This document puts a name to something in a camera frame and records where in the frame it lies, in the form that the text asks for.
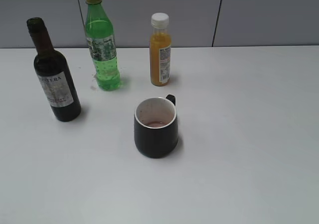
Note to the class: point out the black mug white interior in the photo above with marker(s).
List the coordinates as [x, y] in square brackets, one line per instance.
[156, 126]

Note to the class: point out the green plastic soda bottle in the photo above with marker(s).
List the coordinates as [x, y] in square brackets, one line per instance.
[101, 42]

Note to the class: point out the dark red wine bottle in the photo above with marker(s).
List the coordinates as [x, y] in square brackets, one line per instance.
[53, 73]

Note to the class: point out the orange juice bottle white cap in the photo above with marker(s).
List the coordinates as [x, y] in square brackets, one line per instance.
[160, 48]

